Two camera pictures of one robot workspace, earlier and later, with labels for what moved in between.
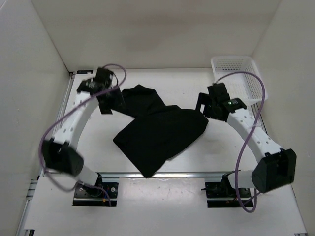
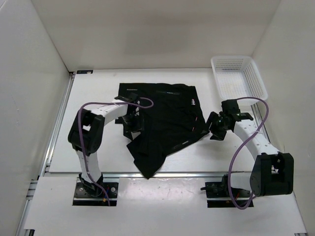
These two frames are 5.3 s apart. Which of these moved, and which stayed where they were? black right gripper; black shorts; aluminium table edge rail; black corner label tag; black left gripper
Moved: black right gripper; black left gripper; black shorts
Stayed: aluminium table edge rail; black corner label tag
